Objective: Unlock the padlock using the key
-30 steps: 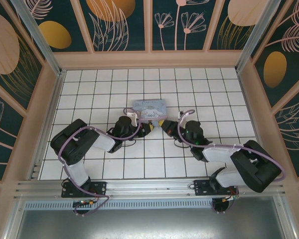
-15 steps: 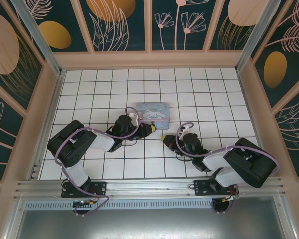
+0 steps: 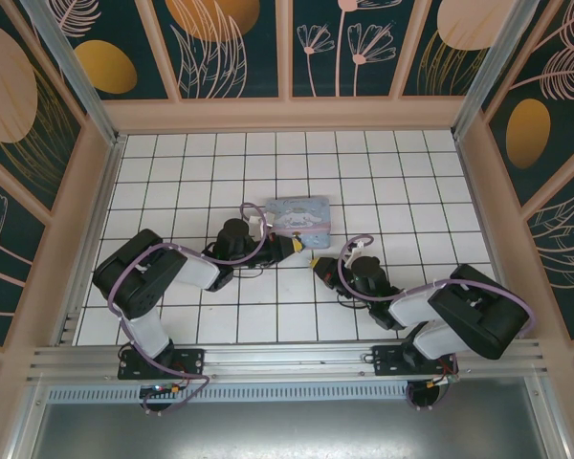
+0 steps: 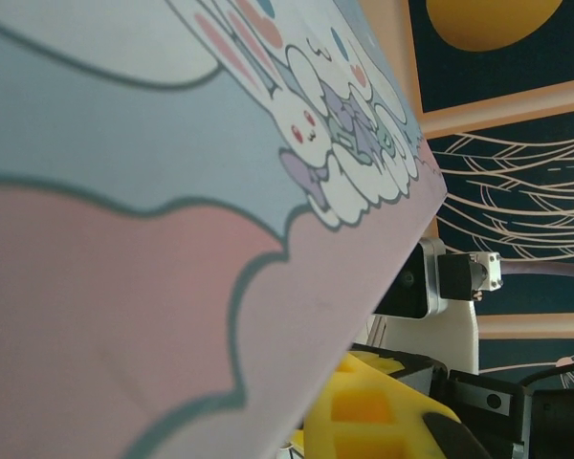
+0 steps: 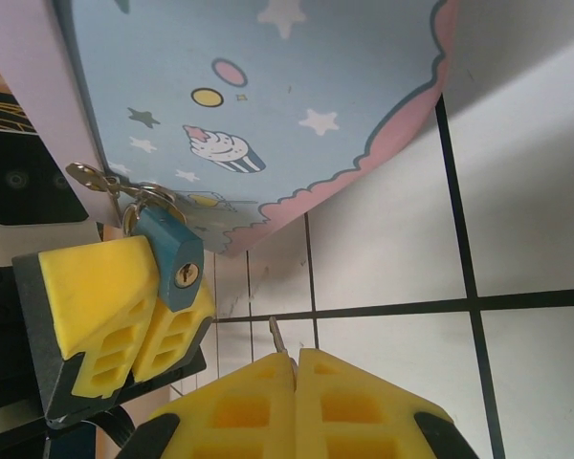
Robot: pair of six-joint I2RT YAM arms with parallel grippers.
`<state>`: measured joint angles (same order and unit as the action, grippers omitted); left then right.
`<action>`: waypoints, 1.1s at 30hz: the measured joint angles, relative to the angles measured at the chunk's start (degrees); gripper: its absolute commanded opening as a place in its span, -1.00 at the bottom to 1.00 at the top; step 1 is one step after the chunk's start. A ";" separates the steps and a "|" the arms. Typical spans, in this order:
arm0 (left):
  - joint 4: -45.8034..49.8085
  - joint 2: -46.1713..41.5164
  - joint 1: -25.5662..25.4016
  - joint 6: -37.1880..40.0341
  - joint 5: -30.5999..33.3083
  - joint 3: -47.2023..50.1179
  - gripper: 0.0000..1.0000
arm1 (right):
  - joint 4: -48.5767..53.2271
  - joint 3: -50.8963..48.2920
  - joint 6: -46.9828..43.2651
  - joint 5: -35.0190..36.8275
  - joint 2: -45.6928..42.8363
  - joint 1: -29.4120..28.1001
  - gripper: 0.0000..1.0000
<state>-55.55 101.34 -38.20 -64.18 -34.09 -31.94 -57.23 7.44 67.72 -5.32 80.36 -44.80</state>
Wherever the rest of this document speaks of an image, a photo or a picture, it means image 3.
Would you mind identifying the dark panel pink leaves gold lines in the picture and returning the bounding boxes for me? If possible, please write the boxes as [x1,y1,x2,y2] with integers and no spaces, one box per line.
[524,180,574,339]

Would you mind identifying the dark panel pink flowers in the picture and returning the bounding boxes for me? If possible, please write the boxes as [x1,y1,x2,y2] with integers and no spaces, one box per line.
[291,0,426,98]

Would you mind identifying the grey metal sheet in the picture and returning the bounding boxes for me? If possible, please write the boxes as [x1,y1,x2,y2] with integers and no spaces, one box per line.
[26,402,563,459]

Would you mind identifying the light blue plastic pouch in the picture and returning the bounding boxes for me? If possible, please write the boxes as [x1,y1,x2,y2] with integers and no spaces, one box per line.
[264,193,334,252]

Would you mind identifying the aluminium frame post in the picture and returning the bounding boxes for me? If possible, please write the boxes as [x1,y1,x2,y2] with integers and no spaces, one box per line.
[21,0,126,150]
[452,0,550,141]

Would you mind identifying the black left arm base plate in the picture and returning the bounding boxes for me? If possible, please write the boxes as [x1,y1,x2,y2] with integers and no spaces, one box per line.
[118,347,207,382]

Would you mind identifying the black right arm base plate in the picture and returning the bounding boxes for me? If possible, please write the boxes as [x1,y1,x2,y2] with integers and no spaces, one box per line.
[371,340,461,380]

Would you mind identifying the dark panel gold circle pink leaf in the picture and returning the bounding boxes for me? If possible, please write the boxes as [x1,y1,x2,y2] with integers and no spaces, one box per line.
[151,0,289,100]

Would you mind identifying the aluminium front rail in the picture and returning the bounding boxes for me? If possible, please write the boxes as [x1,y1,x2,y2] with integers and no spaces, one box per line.
[25,336,552,389]

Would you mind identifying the dark panel pink flower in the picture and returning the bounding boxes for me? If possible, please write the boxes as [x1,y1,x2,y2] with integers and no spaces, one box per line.
[0,146,48,337]

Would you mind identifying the dark panel gold oval pink leaves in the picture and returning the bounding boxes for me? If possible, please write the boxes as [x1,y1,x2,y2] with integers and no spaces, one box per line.
[486,0,574,208]
[45,0,179,102]

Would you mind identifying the dark panel peach circle gold lines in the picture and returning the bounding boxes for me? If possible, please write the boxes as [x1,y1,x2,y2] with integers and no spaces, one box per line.
[0,0,88,212]
[401,0,514,98]

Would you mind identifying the aluminium side rail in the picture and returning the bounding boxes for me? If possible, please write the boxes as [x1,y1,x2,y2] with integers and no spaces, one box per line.
[54,136,126,346]

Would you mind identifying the perforated metal cable tray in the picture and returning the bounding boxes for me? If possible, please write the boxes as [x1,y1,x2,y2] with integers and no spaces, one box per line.
[44,382,547,405]

